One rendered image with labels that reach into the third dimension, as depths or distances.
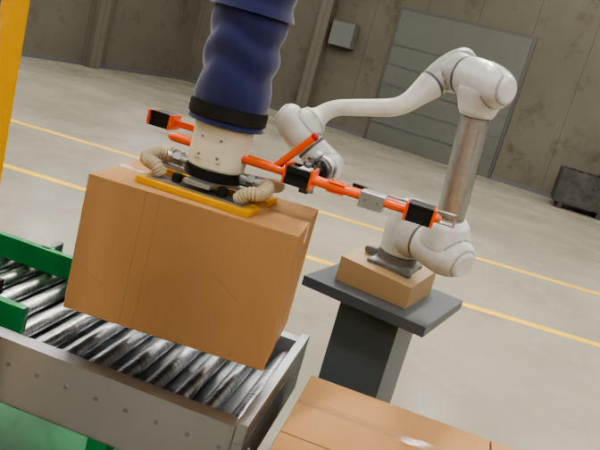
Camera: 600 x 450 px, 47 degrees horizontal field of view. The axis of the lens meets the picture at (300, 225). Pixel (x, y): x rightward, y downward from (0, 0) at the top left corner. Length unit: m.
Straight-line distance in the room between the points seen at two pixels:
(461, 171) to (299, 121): 0.58
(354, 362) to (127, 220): 1.18
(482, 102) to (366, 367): 1.09
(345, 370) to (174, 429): 1.02
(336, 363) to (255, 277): 0.98
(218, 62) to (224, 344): 0.77
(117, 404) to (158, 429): 0.13
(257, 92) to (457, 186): 0.83
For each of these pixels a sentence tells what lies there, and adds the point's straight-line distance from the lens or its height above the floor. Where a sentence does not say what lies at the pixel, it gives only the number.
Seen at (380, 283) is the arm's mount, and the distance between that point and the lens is 2.58.
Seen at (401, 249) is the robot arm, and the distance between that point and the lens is 2.59.
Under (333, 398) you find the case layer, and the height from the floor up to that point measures 0.54.
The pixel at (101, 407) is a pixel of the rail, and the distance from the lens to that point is 1.98.
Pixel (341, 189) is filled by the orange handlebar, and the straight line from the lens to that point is 1.90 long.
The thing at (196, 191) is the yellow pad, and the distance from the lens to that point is 1.91.
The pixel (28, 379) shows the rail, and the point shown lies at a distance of 2.07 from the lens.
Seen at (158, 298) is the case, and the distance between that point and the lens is 1.96.
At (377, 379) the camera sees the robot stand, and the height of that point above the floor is 0.44.
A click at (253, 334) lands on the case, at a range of 1.91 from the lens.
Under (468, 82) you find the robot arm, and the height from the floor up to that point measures 1.58.
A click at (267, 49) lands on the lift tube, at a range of 1.91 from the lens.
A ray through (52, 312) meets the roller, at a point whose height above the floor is 0.55.
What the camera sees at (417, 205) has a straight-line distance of 1.87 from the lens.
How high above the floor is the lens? 1.53
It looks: 14 degrees down
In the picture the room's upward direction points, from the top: 15 degrees clockwise
